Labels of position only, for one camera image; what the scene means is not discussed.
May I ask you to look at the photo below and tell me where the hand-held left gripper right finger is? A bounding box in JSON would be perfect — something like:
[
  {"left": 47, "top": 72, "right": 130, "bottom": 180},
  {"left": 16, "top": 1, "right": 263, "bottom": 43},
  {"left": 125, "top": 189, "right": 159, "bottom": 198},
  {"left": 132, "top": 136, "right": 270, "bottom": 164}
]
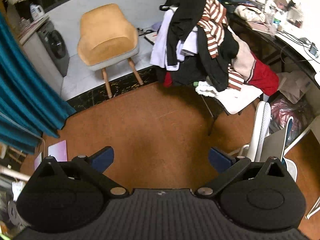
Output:
[{"left": 195, "top": 147, "right": 291, "bottom": 200}]

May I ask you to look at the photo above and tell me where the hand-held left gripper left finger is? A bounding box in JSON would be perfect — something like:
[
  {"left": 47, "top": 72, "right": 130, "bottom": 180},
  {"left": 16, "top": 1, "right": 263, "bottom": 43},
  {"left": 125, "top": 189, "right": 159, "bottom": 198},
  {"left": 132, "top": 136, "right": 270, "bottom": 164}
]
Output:
[{"left": 32, "top": 146, "right": 129, "bottom": 199}]

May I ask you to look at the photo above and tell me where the pile of clothes on chair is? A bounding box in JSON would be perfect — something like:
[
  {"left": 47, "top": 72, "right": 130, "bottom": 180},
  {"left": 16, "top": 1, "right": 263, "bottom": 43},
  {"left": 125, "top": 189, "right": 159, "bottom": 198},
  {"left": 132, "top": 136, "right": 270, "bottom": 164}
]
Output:
[{"left": 164, "top": 54, "right": 280, "bottom": 96}]

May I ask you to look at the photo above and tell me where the white chair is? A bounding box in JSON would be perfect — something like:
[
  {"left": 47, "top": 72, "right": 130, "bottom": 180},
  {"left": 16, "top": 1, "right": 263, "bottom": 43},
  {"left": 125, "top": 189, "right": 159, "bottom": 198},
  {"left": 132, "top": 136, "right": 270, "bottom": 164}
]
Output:
[{"left": 200, "top": 25, "right": 264, "bottom": 135}]

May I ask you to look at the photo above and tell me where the white fluffy cloth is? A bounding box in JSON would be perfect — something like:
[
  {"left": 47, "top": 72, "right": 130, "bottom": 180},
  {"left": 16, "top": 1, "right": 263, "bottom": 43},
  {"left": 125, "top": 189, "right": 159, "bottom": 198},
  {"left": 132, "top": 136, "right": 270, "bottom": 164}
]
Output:
[{"left": 195, "top": 80, "right": 225, "bottom": 98}]

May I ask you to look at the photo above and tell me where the pink plastic bag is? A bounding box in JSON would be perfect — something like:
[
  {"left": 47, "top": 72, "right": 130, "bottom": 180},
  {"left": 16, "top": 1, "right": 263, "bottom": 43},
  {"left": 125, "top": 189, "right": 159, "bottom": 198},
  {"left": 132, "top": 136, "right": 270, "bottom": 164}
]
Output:
[{"left": 270, "top": 97, "right": 313, "bottom": 145}]

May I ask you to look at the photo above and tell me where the black garment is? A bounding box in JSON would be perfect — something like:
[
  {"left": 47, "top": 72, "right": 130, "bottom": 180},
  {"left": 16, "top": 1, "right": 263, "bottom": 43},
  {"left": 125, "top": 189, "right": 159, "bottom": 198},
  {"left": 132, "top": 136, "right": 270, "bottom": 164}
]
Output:
[{"left": 200, "top": 27, "right": 239, "bottom": 92}]

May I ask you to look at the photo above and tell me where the teal curtain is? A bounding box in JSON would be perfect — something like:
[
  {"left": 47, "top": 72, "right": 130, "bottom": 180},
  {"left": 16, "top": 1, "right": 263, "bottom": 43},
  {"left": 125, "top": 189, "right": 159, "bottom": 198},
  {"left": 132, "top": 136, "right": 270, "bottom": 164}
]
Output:
[{"left": 0, "top": 12, "right": 77, "bottom": 155}]

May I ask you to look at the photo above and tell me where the beige paper bag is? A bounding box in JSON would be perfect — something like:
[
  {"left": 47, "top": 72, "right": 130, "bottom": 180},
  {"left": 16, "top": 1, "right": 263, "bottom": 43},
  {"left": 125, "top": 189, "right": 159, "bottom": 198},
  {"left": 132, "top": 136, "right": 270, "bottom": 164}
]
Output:
[{"left": 277, "top": 70, "right": 312, "bottom": 104}]

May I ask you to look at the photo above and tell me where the beige garment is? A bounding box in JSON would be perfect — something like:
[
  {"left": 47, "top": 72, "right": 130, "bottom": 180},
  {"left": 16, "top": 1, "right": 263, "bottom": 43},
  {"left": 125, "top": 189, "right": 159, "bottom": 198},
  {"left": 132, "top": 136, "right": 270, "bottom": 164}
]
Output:
[{"left": 234, "top": 35, "right": 257, "bottom": 80}]

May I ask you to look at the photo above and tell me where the cluttered desk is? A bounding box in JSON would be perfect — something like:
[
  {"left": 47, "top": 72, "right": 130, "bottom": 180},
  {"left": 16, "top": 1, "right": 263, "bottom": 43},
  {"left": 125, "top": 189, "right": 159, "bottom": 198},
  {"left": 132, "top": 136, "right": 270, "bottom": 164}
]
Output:
[{"left": 226, "top": 2, "right": 320, "bottom": 90}]

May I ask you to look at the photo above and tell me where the yellow upholstered chair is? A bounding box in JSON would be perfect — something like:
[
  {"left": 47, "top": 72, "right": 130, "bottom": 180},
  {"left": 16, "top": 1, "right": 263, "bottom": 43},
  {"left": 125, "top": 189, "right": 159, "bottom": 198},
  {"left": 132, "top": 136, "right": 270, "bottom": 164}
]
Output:
[{"left": 77, "top": 3, "right": 144, "bottom": 98}]

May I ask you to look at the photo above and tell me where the grey washing machine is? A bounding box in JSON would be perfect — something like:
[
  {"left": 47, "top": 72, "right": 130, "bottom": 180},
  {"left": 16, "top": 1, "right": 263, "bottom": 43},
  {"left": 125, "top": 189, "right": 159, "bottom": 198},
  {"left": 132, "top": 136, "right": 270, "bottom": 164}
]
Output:
[{"left": 37, "top": 21, "right": 70, "bottom": 77}]

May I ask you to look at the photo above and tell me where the white notebook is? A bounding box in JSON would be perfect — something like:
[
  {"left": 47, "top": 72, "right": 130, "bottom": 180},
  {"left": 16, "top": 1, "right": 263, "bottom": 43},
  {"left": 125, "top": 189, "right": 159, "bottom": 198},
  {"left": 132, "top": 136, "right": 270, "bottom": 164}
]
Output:
[{"left": 144, "top": 31, "right": 159, "bottom": 46}]

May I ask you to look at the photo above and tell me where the white detergent bottle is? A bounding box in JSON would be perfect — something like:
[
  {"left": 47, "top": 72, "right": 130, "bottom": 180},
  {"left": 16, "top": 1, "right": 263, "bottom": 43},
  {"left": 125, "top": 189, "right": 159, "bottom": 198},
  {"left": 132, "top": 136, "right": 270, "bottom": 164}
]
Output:
[{"left": 29, "top": 2, "right": 46, "bottom": 21}]

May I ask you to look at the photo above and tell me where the white mesh frame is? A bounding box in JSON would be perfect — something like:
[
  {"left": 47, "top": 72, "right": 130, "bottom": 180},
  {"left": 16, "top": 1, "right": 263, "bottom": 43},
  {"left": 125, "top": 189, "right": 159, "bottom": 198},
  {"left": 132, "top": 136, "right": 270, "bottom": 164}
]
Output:
[{"left": 250, "top": 101, "right": 272, "bottom": 162}]

